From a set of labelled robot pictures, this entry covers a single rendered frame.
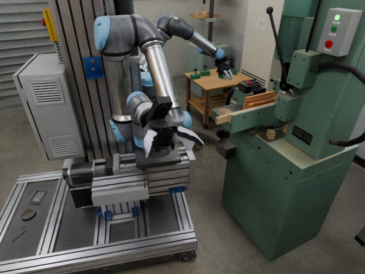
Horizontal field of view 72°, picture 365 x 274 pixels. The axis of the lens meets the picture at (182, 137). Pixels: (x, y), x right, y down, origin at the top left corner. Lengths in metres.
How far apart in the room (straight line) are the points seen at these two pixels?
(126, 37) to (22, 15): 3.04
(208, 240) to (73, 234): 0.90
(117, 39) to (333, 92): 0.93
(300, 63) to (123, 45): 0.76
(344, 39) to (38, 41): 3.56
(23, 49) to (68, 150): 2.76
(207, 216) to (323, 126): 1.14
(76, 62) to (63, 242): 1.10
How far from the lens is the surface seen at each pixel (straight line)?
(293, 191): 1.46
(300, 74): 1.28
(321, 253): 2.11
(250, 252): 1.95
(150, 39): 1.02
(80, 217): 1.92
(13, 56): 4.08
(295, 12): 1.44
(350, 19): 1.17
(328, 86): 1.30
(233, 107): 1.59
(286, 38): 1.47
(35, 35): 4.01
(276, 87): 1.61
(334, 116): 1.33
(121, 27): 1.01
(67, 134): 1.39
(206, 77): 3.14
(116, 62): 1.05
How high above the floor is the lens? 1.60
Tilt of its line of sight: 33 degrees down
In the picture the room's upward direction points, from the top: straight up
